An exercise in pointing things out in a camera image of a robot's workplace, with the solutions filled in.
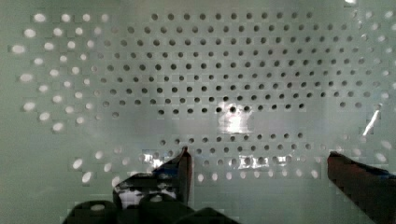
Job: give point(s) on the green plastic strainer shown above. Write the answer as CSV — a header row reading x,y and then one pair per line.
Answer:
x,y
260,92

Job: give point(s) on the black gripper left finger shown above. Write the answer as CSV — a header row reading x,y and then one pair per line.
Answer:
x,y
158,197

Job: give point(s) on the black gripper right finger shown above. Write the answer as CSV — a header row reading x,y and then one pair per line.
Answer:
x,y
372,189

